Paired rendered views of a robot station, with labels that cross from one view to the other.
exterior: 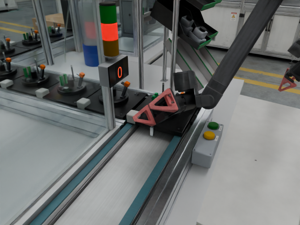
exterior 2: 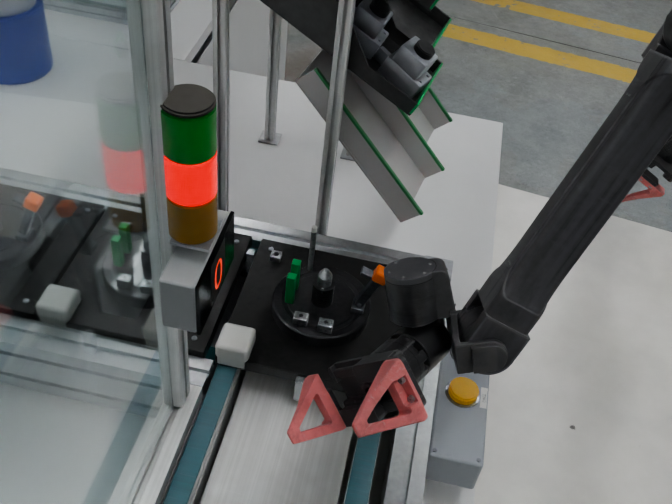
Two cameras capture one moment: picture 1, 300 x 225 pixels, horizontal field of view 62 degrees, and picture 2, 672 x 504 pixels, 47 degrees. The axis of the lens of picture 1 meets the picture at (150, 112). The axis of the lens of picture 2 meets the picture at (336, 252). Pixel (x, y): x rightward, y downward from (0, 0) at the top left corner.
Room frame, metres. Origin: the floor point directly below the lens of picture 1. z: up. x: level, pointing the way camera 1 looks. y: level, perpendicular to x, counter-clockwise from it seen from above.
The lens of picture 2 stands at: (0.19, 0.17, 1.81)
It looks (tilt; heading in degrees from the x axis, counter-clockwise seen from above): 44 degrees down; 341
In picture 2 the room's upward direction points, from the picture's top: 8 degrees clockwise
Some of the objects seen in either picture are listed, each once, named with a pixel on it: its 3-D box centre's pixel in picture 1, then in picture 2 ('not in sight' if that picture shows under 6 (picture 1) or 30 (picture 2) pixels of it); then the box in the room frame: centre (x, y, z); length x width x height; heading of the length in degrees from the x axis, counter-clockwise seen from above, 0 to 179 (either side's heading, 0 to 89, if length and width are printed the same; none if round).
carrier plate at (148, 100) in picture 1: (164, 112); (320, 313); (0.91, -0.06, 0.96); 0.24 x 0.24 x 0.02; 65
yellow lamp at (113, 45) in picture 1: (110, 46); (192, 210); (0.79, 0.13, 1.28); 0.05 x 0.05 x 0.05
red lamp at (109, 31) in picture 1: (109, 31); (190, 170); (0.79, 0.13, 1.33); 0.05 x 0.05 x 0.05
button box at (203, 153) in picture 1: (208, 142); (458, 405); (0.75, -0.22, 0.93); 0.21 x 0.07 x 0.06; 155
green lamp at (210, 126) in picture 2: (108, 13); (188, 127); (0.79, 0.13, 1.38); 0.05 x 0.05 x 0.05
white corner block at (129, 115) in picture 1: (133, 116); (235, 345); (0.87, 0.07, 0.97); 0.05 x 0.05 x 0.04; 65
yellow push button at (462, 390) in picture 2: (209, 135); (463, 392); (0.75, -0.22, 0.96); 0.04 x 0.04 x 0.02
